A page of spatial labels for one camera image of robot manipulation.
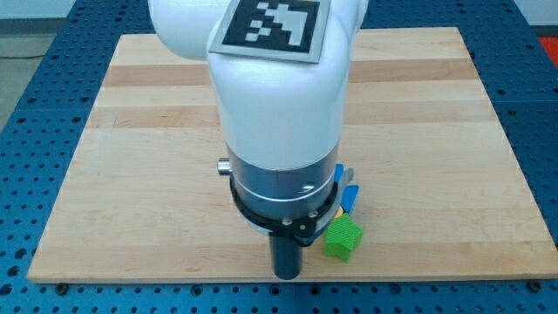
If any green star block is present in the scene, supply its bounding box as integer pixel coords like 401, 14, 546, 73
323, 214, 364, 263

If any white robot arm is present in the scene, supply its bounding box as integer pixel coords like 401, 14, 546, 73
148, 0, 367, 170

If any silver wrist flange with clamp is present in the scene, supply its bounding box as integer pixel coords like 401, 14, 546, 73
217, 150, 354, 247

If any blue block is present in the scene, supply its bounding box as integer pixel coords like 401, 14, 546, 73
334, 163, 360, 215

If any yellow block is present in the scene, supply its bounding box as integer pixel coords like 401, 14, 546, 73
335, 207, 344, 219

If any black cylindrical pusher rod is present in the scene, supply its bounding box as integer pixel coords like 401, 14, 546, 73
269, 236, 302, 280

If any black white fiducial marker tag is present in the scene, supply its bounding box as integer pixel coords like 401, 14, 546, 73
208, 0, 330, 64

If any wooden board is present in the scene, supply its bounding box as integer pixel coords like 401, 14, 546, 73
27, 27, 557, 283

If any blue perforated table plate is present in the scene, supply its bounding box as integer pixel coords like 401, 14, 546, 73
1, 1, 557, 313

